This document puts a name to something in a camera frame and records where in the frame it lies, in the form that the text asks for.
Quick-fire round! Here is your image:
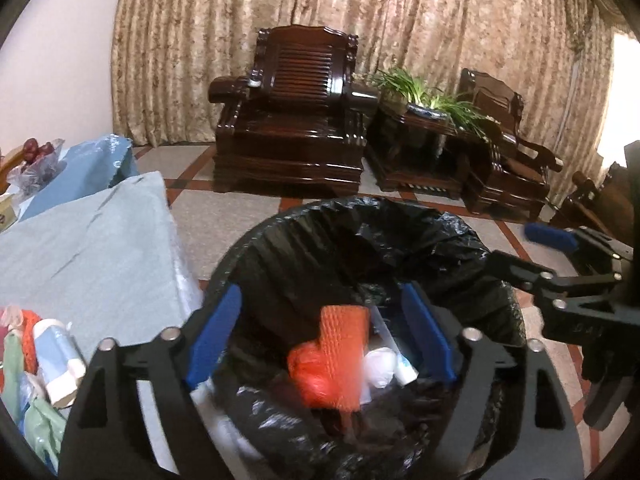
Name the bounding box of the orange foam net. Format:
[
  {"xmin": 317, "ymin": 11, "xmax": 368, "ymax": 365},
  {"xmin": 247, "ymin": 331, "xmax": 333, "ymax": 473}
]
[
  {"xmin": 320, "ymin": 305, "xmax": 371, "ymax": 412},
  {"xmin": 17, "ymin": 310, "xmax": 44, "ymax": 376}
]

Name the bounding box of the potted green plant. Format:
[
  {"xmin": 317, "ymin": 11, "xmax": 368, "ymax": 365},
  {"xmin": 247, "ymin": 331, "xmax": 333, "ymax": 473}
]
[{"xmin": 367, "ymin": 66, "xmax": 494, "ymax": 139}]

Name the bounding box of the beige tissue box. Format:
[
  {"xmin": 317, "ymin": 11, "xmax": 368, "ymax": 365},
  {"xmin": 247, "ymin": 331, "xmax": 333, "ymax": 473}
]
[{"xmin": 0, "ymin": 195, "xmax": 19, "ymax": 234}]

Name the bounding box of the green plastic bag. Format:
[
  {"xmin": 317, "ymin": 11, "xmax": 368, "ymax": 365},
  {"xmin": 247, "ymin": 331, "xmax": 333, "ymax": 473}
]
[{"xmin": 22, "ymin": 395, "xmax": 69, "ymax": 476}]

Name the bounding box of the dark wooden armchair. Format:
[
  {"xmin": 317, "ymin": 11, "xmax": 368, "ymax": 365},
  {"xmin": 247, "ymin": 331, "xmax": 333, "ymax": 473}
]
[
  {"xmin": 207, "ymin": 26, "xmax": 380, "ymax": 197},
  {"xmin": 457, "ymin": 67, "xmax": 565, "ymax": 221}
]

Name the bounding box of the floral beige curtain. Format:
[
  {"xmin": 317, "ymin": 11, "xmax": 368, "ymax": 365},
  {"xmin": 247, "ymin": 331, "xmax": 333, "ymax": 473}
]
[{"xmin": 111, "ymin": 0, "xmax": 640, "ymax": 201}]

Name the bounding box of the bright window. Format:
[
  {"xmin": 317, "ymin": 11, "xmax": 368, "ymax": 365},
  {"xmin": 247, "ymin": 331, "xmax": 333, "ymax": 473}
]
[{"xmin": 597, "ymin": 30, "xmax": 640, "ymax": 171}]

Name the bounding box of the green rubber glove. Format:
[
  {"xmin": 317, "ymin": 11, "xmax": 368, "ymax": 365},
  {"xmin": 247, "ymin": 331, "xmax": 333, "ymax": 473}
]
[{"xmin": 2, "ymin": 332, "xmax": 26, "ymax": 394}]

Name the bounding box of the pink foam net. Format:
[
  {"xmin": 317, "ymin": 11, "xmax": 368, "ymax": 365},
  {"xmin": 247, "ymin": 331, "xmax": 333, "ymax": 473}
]
[{"xmin": 0, "ymin": 305, "xmax": 24, "ymax": 334}]

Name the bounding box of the person's right hand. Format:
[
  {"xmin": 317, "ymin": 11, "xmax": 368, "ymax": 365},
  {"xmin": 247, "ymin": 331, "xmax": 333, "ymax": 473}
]
[{"xmin": 581, "ymin": 342, "xmax": 640, "ymax": 429}]

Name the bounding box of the blue plastic bag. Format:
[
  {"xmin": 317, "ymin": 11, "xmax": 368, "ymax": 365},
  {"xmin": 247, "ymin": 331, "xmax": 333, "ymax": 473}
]
[
  {"xmin": 20, "ymin": 133, "xmax": 141, "ymax": 221},
  {"xmin": 14, "ymin": 372, "xmax": 43, "ymax": 424}
]

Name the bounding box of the white and blue medicine box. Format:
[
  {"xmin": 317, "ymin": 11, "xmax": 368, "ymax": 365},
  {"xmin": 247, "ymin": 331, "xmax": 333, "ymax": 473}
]
[{"xmin": 32, "ymin": 317, "xmax": 89, "ymax": 406}]

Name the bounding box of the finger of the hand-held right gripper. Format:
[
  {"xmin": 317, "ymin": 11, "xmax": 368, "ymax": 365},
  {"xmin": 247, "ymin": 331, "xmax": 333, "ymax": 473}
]
[
  {"xmin": 524, "ymin": 222, "xmax": 636, "ymax": 281},
  {"xmin": 486, "ymin": 250, "xmax": 621, "ymax": 313}
]

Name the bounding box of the dark wooden chair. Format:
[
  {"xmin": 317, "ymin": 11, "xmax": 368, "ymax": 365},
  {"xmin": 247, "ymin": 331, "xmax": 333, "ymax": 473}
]
[{"xmin": 547, "ymin": 160, "xmax": 627, "ymax": 235}]

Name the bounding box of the bin with black liner bag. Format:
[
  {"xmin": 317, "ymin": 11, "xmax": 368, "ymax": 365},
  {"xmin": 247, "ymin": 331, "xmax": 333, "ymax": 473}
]
[{"xmin": 202, "ymin": 196, "xmax": 526, "ymax": 480}]

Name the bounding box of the dark wooden side table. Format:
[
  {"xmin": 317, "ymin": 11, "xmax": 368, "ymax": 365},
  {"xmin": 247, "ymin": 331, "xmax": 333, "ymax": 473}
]
[{"xmin": 365, "ymin": 100, "xmax": 471, "ymax": 201}]

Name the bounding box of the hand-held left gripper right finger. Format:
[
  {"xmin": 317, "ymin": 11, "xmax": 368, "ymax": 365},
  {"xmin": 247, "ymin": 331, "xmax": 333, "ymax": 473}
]
[{"xmin": 401, "ymin": 281, "xmax": 586, "ymax": 480}]

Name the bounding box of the glass fruit bowl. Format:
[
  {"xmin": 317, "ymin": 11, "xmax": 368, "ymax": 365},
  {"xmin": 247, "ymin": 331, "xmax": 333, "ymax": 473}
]
[{"xmin": 7, "ymin": 139, "xmax": 68, "ymax": 196}]

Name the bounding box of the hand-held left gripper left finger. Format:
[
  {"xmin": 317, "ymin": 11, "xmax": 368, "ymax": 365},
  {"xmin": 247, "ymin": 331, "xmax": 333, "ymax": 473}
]
[{"xmin": 57, "ymin": 282, "xmax": 244, "ymax": 480}]

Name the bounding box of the grey-blue table cloth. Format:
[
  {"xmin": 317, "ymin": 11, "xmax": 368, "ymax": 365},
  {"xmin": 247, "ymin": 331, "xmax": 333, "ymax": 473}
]
[{"xmin": 0, "ymin": 171, "xmax": 201, "ymax": 480}]

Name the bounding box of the red plastic bag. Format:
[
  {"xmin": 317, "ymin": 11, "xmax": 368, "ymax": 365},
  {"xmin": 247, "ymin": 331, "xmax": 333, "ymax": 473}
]
[{"xmin": 286, "ymin": 342, "xmax": 342, "ymax": 409}]

